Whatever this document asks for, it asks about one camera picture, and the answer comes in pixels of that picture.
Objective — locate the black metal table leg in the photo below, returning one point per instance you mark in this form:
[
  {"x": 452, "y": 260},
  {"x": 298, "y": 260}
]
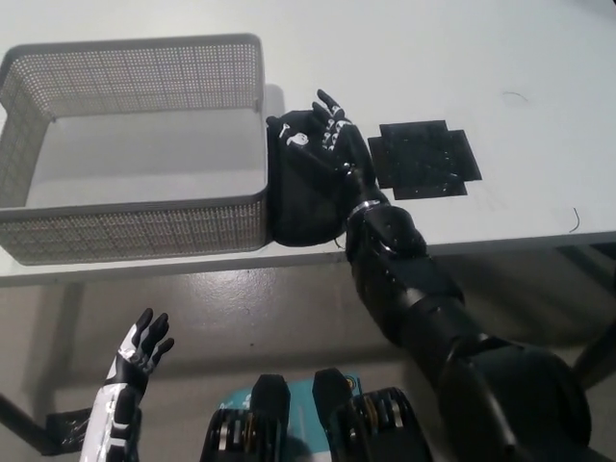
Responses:
[{"x": 21, "y": 423}]

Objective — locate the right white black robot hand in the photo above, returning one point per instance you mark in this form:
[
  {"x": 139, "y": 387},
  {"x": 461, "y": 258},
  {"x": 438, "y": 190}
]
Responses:
[{"x": 346, "y": 149}]

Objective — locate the black fabric pencil case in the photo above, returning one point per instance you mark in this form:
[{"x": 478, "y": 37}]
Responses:
[{"x": 303, "y": 202}]

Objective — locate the grey perforated plastic basket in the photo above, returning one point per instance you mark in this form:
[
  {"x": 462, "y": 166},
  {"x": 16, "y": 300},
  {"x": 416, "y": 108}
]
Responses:
[{"x": 144, "y": 231}]

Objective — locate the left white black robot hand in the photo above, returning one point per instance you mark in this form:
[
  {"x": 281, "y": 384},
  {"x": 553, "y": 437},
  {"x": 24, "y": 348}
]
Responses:
[{"x": 122, "y": 375}]

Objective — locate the black floor tape patch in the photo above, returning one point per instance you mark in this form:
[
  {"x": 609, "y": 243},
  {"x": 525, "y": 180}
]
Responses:
[{"x": 67, "y": 433}]

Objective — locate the black tape cross marker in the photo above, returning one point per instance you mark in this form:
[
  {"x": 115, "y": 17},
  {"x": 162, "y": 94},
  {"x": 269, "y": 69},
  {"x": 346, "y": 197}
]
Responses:
[{"x": 423, "y": 159}]

